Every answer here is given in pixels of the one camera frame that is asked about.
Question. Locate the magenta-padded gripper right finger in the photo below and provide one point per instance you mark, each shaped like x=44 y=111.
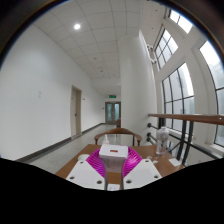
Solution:
x=143 y=173

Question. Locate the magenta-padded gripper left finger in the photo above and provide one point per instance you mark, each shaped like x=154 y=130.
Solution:
x=83 y=173

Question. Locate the white block charger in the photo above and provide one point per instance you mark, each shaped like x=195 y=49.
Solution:
x=113 y=158

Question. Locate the white computer mouse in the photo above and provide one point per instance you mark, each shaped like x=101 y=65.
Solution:
x=83 y=157

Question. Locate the white paper card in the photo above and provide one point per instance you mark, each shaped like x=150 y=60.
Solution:
x=175 y=162

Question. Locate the clear plastic water bottle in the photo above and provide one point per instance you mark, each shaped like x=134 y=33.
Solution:
x=162 y=141

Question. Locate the wooden armchair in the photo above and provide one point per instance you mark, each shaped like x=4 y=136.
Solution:
x=116 y=130

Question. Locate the grey side door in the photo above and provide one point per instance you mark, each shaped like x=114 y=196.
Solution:
x=75 y=111

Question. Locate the glass double door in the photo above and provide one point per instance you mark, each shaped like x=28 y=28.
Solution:
x=113 y=113

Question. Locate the wood-topped black metal railing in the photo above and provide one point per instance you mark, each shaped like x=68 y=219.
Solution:
x=193 y=118

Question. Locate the green exit sign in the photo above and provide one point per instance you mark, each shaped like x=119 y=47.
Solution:
x=112 y=96

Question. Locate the tall arched grid window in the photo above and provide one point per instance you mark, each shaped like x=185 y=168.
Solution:
x=178 y=96

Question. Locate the small upper grid window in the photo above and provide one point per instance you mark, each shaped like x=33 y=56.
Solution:
x=166 y=48

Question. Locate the round ceiling light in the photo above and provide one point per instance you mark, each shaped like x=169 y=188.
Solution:
x=77 y=26

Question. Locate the high clerestory window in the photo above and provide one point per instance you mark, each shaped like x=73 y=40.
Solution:
x=181 y=21

